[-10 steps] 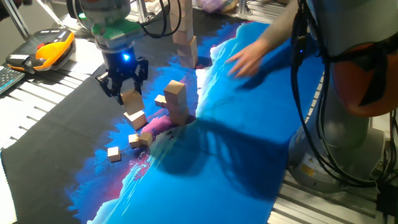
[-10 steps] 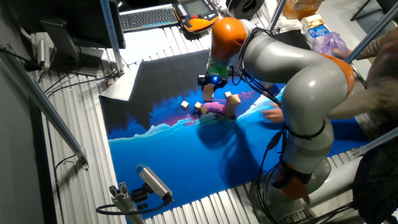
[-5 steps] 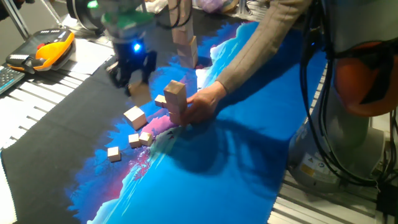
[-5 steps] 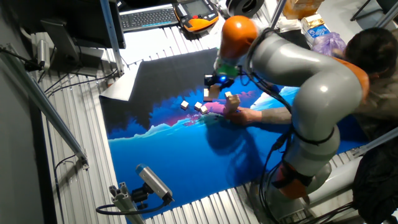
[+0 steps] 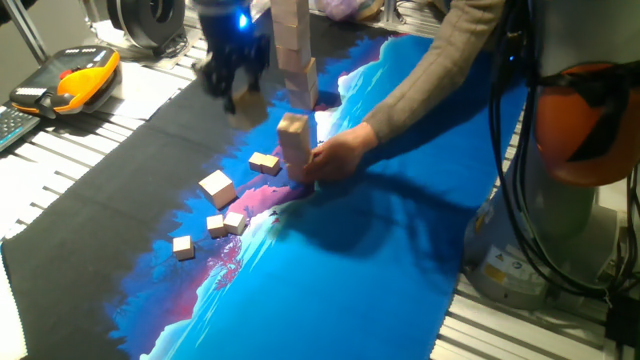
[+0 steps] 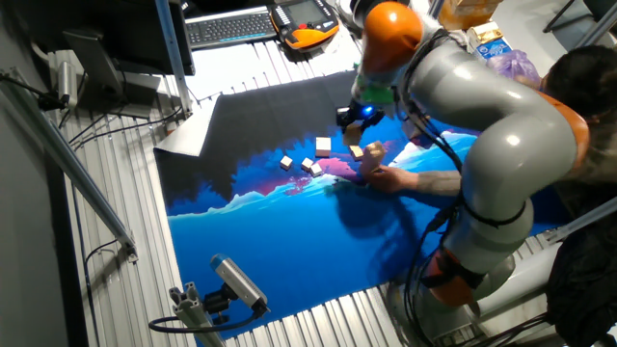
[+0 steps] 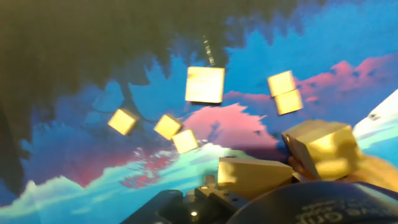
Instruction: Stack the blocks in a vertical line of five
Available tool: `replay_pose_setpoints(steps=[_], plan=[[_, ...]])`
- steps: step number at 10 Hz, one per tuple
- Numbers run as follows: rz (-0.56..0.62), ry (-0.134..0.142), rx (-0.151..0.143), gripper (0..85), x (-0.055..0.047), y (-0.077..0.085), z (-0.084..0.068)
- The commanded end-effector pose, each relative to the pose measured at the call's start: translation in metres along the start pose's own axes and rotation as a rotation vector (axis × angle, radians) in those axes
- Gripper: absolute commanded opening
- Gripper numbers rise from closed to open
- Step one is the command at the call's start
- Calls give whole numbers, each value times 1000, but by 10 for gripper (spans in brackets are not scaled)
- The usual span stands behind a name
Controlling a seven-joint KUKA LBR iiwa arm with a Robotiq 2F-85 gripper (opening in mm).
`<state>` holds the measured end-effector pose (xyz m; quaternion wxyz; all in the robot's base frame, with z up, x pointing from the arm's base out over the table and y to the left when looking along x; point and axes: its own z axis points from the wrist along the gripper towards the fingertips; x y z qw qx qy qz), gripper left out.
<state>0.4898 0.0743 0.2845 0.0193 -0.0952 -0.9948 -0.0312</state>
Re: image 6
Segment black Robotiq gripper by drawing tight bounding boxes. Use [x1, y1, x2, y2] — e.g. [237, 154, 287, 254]
[335, 103, 387, 134]

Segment bare human hand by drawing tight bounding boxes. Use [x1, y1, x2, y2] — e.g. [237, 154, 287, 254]
[362, 165, 419, 194]

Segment white paper sheets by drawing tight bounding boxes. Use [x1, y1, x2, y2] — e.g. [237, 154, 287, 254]
[317, 33, 353, 57]

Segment orange black teach pendant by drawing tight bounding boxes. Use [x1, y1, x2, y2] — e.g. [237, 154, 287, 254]
[268, 0, 341, 51]

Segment black round spool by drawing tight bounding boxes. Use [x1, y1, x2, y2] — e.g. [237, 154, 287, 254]
[339, 0, 372, 33]

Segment blue landscape printed cloth mat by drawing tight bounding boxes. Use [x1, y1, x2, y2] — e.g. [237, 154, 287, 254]
[152, 60, 575, 347]

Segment orange plastic bag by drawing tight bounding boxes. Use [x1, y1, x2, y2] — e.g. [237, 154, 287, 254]
[437, 0, 505, 32]

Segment blue white carton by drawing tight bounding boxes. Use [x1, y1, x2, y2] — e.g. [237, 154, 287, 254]
[466, 20, 513, 62]

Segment dark computer keyboard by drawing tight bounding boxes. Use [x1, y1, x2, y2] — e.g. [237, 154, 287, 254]
[184, 5, 280, 51]

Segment purple plastic bag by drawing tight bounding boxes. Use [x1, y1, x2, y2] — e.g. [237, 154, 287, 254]
[486, 47, 544, 88]

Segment person in beige sweater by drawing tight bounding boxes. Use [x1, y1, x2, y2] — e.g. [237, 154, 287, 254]
[527, 45, 617, 227]

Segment white cylindrical roll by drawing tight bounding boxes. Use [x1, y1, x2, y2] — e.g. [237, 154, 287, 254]
[476, 240, 563, 319]

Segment black computer monitor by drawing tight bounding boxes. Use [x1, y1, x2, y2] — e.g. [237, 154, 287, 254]
[13, 0, 197, 78]

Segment black monitor stand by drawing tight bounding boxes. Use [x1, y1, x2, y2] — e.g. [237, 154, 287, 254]
[62, 28, 168, 120]

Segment black office chair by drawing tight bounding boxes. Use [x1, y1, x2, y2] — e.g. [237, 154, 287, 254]
[543, 0, 617, 34]

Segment person in black jacket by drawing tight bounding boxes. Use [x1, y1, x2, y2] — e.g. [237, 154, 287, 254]
[547, 221, 617, 347]

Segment silver cylindrical device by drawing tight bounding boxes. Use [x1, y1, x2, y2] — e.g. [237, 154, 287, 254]
[56, 60, 80, 110]

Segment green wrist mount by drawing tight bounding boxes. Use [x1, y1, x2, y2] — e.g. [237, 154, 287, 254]
[351, 71, 396, 105]

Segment thin black strap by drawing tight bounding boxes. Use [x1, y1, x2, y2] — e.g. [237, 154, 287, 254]
[460, 200, 527, 229]

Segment black cloth strap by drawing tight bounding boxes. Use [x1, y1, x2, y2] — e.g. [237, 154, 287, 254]
[421, 248, 488, 290]

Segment aluminium frame post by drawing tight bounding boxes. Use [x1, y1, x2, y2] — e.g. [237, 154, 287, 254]
[153, 0, 194, 117]

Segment thin black cable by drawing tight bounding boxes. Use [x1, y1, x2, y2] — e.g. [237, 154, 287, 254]
[70, 185, 120, 347]
[57, 104, 185, 153]

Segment silver camera with blue tip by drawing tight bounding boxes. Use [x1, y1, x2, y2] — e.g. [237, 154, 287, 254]
[209, 253, 271, 315]

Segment black camera ball mount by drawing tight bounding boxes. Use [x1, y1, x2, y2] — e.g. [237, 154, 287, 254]
[201, 283, 233, 327]

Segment aluminium frame beam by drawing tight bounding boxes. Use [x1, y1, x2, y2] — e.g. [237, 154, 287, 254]
[0, 69, 140, 264]
[576, 13, 617, 49]
[547, 195, 617, 244]

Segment aluminium profile bracket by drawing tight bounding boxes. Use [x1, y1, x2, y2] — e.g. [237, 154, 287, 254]
[168, 281, 228, 347]

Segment black camera cable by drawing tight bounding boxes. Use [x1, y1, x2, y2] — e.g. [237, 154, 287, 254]
[148, 307, 264, 335]

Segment black cable with plug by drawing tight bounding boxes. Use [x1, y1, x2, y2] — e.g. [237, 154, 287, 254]
[0, 70, 68, 113]

